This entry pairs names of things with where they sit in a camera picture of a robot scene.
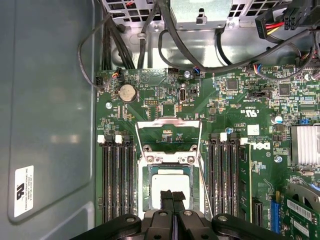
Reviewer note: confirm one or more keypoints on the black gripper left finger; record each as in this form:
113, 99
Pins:
166, 202

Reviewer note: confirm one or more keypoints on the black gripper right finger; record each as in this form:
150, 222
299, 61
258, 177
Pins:
178, 202

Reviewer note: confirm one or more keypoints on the silver CPU plate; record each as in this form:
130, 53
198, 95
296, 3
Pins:
170, 181

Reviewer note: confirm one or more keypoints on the CPU socket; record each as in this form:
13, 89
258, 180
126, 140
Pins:
144, 192

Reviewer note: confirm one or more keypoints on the black RAM slot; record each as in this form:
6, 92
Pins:
110, 180
102, 180
119, 180
223, 180
213, 180
128, 180
233, 180

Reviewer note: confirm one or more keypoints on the black expansion slot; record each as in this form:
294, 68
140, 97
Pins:
257, 212

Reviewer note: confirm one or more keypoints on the blue expansion slot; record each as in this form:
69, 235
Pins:
275, 217

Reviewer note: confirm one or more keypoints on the green motherboard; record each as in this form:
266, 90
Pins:
212, 100

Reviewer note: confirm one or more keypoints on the round coin battery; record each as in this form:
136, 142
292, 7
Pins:
127, 93

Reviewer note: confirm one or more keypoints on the black graphics card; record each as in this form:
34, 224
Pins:
300, 220

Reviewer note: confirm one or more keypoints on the silver blue capacitor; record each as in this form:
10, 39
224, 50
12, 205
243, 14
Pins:
278, 119

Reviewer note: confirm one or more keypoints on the silver finned heat sink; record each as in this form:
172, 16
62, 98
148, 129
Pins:
306, 145

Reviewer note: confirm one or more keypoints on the white case label sticker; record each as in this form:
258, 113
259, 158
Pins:
23, 191

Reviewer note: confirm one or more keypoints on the black grey PC case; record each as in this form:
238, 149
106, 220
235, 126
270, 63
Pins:
50, 100

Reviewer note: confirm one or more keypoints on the silver metal drive cage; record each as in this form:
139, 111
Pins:
200, 12

